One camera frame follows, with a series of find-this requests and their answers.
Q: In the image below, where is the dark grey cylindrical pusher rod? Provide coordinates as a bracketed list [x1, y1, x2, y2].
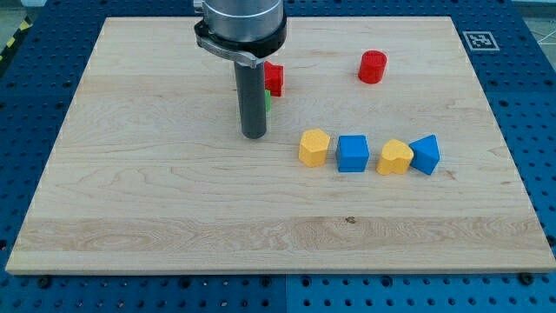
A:
[234, 63, 267, 139]

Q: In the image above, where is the red star block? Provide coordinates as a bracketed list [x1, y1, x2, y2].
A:
[264, 61, 284, 97]

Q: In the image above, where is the green block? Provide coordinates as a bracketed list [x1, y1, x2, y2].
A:
[265, 90, 272, 113]

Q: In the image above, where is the wooden board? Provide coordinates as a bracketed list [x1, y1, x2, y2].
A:
[6, 17, 555, 276]

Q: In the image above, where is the yellow pentagon block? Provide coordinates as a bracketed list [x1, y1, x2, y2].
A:
[299, 129, 330, 168]

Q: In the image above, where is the blue cube block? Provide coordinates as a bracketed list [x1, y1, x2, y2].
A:
[335, 135, 369, 172]

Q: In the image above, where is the red cylinder block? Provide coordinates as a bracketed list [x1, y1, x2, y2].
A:
[358, 50, 387, 84]

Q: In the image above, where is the yellow heart block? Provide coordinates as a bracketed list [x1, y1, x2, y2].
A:
[376, 139, 414, 175]

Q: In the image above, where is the blue triangle block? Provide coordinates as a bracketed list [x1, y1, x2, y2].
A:
[409, 135, 440, 175]

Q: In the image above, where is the white fiducial marker tag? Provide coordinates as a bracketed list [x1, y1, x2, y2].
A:
[463, 30, 500, 51]

